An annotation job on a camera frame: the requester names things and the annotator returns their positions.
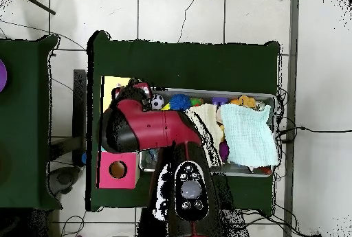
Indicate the cream waffle cloth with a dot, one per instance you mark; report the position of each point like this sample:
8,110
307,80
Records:
209,116

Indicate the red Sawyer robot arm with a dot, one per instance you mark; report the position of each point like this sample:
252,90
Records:
154,129

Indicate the shallow metal mesh bin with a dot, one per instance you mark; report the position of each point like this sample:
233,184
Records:
220,92

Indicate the wooden box with three holes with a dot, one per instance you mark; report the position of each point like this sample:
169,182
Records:
126,178

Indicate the small soccer ball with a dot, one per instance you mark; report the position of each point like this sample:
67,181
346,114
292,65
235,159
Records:
158,101

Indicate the yellow cheese wedge toy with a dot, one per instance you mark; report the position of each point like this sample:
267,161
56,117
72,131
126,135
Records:
165,107

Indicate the blue spiky ball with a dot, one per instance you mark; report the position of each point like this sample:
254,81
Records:
180,102

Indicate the dark green table cloth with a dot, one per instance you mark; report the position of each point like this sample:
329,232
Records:
24,124
178,64

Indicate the orange plush toy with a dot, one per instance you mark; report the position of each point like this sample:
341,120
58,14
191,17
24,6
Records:
244,101

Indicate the purple rubber toy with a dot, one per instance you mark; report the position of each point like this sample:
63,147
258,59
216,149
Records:
224,150

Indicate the light blue waffle cloth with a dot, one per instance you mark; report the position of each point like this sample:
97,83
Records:
247,138

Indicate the grey round base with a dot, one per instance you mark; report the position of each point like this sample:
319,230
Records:
64,178

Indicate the dark rod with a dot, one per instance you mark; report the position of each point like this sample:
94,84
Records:
41,7

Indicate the purple round disc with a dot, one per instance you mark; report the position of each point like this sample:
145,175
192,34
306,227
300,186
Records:
2,76

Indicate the black post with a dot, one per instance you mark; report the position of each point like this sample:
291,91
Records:
79,110

